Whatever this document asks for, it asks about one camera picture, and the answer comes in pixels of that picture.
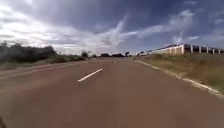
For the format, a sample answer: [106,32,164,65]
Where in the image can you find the long low white building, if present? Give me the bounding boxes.
[134,43,224,56]

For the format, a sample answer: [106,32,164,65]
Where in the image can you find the pale road edge kerb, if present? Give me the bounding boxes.
[133,59,224,98]

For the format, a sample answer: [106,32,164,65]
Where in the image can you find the reddish asphalt road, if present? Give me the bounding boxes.
[0,57,224,128]

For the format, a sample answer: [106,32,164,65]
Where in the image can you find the row of dark trees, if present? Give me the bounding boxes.
[0,41,132,64]

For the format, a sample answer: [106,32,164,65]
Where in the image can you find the roadside grass strip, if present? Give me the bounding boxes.
[0,55,91,71]

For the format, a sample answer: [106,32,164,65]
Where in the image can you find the white dashed centre line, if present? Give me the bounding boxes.
[77,60,118,83]

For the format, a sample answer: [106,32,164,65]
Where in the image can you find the dry grass verge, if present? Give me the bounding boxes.
[133,52,224,93]

